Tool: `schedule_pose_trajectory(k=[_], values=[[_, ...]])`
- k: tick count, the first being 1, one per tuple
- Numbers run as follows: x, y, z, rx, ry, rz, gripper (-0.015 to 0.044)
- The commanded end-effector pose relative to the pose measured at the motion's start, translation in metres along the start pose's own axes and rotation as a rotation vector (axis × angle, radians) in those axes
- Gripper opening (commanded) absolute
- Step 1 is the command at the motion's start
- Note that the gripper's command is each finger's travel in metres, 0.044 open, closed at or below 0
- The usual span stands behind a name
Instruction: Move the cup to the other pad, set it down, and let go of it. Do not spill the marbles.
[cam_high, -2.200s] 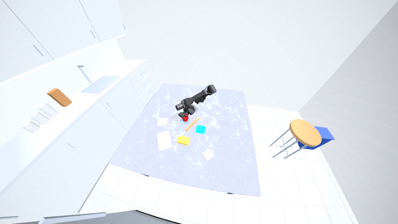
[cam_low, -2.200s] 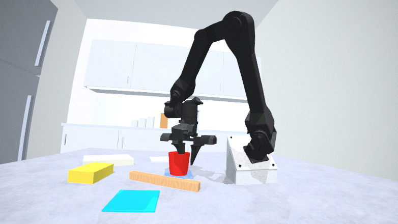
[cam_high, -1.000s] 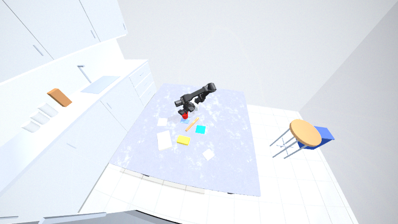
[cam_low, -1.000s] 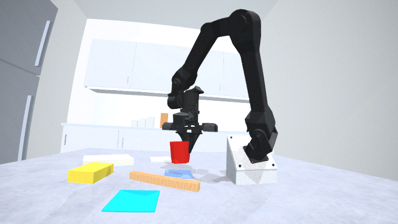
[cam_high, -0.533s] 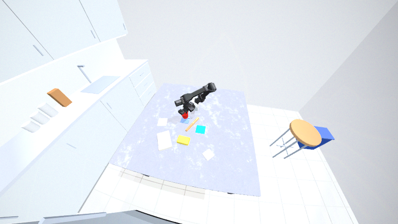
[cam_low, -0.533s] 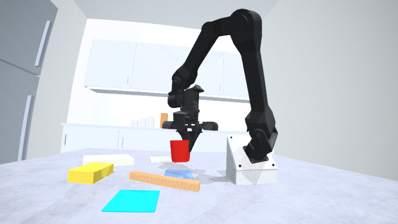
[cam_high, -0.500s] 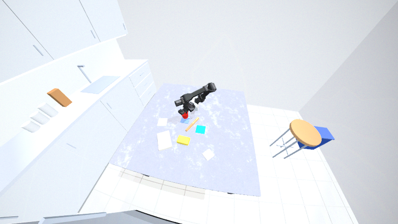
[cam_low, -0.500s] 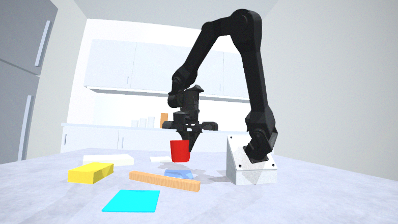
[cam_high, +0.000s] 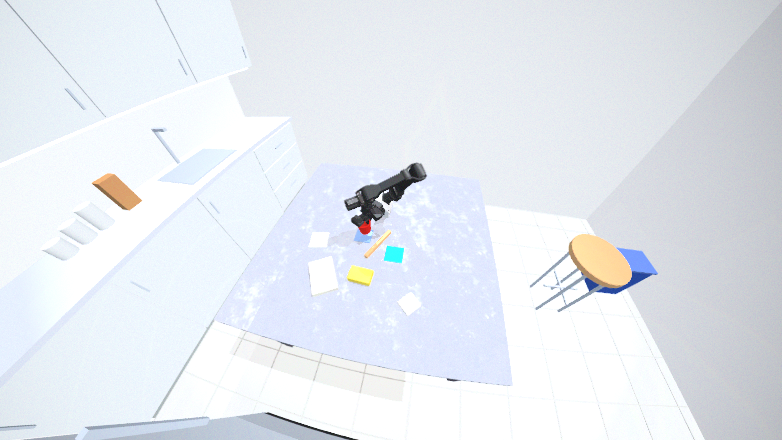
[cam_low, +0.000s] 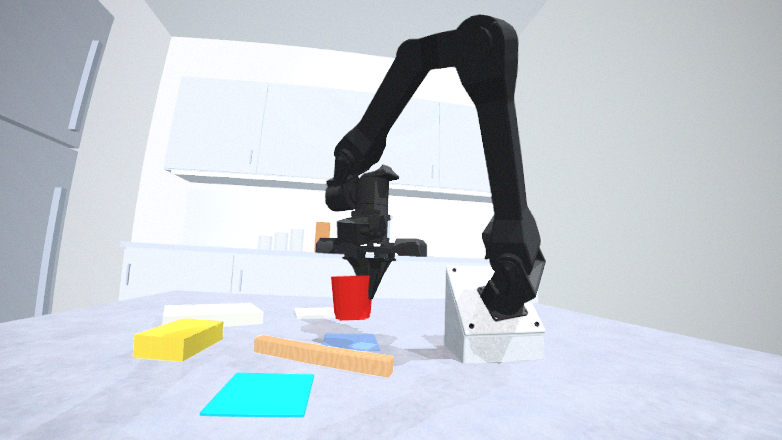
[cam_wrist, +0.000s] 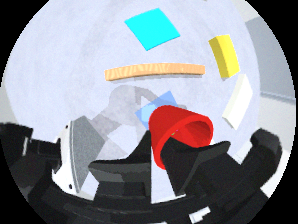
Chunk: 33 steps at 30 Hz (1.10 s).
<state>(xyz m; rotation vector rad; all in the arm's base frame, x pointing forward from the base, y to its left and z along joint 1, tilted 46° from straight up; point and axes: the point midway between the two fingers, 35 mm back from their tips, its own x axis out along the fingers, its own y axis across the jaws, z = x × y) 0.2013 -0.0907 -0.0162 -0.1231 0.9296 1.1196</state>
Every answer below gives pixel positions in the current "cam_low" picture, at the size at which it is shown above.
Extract tan wooden bar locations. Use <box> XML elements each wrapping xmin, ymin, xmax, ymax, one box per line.
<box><xmin>253</xmin><ymin>335</ymin><xmax>394</xmax><ymax>378</ymax></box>

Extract red cup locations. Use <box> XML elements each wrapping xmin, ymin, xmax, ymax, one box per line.
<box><xmin>331</xmin><ymin>276</ymin><xmax>372</xmax><ymax>321</ymax></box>

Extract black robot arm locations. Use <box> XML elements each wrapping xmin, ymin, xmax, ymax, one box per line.
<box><xmin>324</xmin><ymin>15</ymin><xmax>546</xmax><ymax>322</ymax></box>

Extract yellow rectangular block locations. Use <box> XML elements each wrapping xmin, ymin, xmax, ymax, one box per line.
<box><xmin>133</xmin><ymin>319</ymin><xmax>224</xmax><ymax>362</ymax></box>

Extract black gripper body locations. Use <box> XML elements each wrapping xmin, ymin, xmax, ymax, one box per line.
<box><xmin>315</xmin><ymin>204</ymin><xmax>428</xmax><ymax>259</ymax></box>

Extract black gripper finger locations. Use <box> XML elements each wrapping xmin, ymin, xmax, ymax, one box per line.
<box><xmin>368</xmin><ymin>258</ymin><xmax>397</xmax><ymax>300</ymax></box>
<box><xmin>342</xmin><ymin>257</ymin><xmax>370</xmax><ymax>276</ymax></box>

